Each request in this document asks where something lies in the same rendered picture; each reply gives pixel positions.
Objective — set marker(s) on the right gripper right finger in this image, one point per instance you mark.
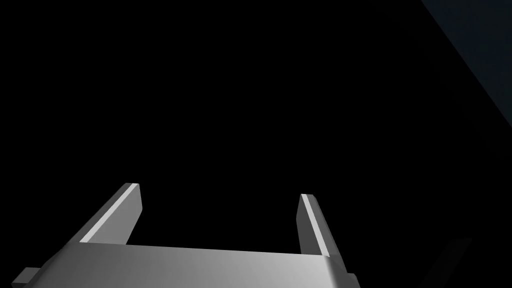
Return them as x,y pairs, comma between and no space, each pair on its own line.
311,228

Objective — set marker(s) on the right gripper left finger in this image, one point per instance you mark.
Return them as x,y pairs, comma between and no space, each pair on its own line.
118,218

